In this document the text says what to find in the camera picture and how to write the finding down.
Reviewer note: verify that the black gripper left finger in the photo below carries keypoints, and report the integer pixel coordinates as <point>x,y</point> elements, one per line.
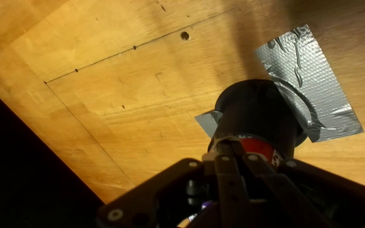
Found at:
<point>231,185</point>

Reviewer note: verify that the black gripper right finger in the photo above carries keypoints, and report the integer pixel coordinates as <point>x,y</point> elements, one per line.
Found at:
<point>276,185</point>

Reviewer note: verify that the red black cylindrical object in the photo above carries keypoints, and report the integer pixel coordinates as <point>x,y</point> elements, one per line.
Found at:
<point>259,114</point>

